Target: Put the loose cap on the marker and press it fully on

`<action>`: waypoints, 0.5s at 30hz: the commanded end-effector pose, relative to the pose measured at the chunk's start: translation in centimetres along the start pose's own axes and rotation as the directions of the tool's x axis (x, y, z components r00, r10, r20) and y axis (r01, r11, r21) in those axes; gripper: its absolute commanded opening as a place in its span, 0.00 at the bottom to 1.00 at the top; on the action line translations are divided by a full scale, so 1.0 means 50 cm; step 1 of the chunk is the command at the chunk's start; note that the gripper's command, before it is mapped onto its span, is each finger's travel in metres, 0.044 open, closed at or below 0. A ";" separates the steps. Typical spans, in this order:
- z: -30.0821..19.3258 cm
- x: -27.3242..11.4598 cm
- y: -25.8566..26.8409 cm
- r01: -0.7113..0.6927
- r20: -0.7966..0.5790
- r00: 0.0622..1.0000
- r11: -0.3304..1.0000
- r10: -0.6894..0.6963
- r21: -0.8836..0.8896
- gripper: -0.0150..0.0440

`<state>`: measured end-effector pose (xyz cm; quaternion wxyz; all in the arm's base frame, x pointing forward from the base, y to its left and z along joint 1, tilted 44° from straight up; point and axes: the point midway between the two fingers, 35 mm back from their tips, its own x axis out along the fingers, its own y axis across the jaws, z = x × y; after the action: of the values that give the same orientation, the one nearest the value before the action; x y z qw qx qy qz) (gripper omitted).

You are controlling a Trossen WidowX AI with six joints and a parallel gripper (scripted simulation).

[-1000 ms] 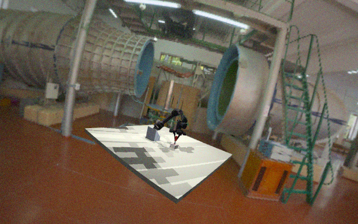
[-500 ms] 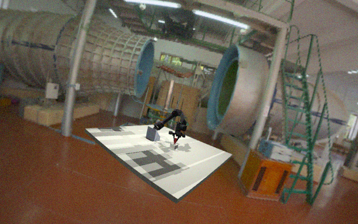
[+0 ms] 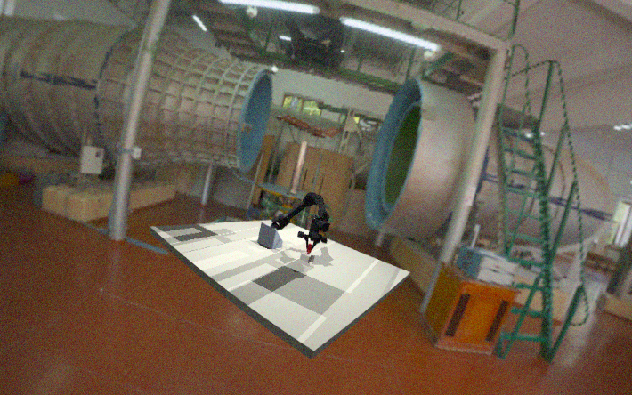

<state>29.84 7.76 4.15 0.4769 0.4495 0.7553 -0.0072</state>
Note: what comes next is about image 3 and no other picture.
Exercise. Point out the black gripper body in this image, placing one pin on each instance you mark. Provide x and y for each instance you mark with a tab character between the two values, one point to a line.
302	235

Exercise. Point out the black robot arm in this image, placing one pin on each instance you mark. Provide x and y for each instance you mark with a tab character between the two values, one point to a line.
320	223

